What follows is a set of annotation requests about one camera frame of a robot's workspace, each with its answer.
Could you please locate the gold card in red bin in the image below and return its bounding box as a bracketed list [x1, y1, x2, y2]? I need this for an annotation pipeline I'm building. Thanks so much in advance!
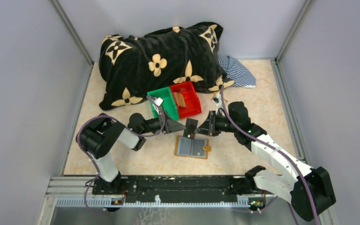
[174, 92, 187, 108]

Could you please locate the tan leather card holder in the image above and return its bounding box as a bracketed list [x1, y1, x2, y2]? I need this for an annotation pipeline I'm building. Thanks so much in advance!
[174, 135, 211, 159]

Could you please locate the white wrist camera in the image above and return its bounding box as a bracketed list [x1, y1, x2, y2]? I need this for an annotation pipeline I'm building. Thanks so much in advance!
[212, 96, 222, 110]
[152, 97, 164, 113]

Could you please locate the green plastic bin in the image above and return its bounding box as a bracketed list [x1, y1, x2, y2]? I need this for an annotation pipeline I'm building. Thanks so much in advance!
[147, 86, 180, 120]

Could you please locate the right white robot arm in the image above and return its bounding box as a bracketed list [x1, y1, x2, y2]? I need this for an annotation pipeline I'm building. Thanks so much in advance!
[195, 101, 337, 221]

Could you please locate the black floral plush blanket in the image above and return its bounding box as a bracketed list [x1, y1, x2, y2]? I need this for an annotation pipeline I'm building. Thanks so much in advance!
[98, 22, 234, 111]

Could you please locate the blue striped cloth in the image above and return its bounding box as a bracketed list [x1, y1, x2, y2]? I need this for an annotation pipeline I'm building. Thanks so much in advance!
[218, 55, 257, 88]

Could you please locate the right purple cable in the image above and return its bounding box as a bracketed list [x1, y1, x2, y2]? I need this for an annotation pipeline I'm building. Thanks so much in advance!
[218, 84, 322, 225]

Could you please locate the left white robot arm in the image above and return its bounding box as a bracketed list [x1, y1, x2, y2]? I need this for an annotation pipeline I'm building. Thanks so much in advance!
[75, 111, 186, 183]

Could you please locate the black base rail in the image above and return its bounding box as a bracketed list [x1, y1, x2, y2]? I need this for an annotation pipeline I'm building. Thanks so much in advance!
[91, 175, 269, 208]

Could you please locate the red plastic bin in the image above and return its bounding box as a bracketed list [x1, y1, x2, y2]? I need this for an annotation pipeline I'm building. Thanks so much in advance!
[169, 82, 202, 119]

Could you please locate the black VIP card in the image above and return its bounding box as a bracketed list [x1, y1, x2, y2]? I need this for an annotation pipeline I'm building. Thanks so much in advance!
[183, 118, 198, 139]

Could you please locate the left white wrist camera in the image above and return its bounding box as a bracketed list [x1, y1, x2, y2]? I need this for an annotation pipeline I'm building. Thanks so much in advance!
[152, 97, 164, 113]

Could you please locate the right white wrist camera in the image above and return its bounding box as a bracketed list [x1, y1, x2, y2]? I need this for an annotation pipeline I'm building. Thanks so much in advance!
[212, 96, 222, 110]

